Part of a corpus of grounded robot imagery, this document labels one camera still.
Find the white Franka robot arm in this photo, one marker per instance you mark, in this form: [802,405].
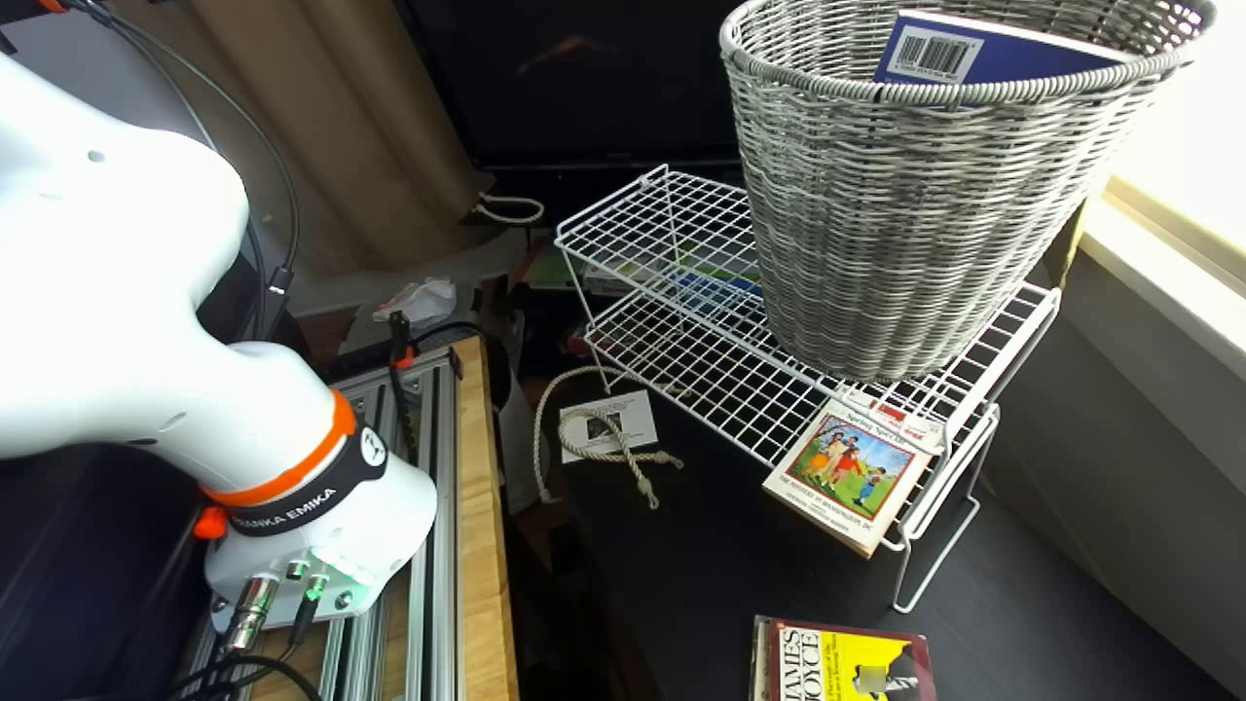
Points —
[117,284]

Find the book with colourful picture cover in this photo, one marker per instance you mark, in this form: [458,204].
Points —
[853,468]

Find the grey woven wicker basket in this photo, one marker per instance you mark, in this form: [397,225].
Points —
[910,220]

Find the yellow and brown cover book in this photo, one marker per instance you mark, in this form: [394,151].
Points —
[837,665]

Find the crumpled white cloth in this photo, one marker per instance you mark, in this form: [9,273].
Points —
[419,296]

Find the light wooden board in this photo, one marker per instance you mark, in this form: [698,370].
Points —
[484,548]

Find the beige fabric curtain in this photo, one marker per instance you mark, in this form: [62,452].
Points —
[337,120]

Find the aluminium extrusion frame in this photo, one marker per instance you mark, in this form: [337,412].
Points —
[433,521]

